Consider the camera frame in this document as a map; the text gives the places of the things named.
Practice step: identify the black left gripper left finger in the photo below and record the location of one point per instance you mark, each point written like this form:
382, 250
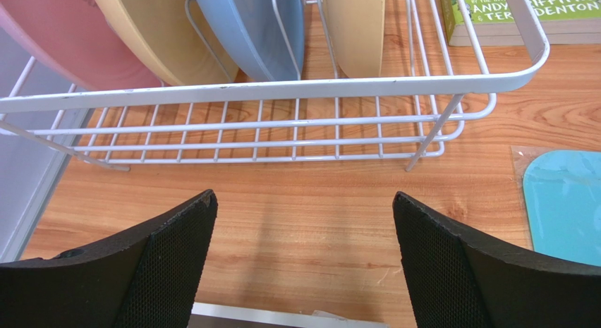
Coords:
144, 276

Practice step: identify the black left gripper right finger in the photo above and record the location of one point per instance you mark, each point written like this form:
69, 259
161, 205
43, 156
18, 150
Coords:
458, 276

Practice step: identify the yellow plate with bear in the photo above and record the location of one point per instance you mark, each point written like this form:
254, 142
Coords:
172, 38

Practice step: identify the blue plate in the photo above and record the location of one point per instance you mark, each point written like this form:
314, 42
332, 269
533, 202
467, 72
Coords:
265, 38

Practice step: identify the teal cutting board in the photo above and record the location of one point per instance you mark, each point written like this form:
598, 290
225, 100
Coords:
561, 194

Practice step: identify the pink plate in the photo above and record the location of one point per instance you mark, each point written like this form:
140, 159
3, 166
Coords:
73, 38

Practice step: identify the green treehouse book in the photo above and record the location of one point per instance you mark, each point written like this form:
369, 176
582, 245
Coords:
564, 22

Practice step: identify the white wire dish rack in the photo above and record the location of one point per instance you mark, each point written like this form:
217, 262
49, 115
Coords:
454, 100

